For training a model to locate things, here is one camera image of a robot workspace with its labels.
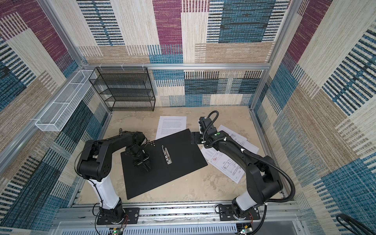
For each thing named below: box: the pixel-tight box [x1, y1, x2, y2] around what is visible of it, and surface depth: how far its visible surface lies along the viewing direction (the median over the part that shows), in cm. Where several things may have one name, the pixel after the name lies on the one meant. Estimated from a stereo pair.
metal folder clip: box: [161, 144, 173, 165], surface depth 95 cm
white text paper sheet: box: [155, 116, 188, 140], surface depth 111 cm
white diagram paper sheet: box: [207, 151, 246, 184], surface depth 91 cm
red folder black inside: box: [120, 128, 209, 200], surface depth 92 cm
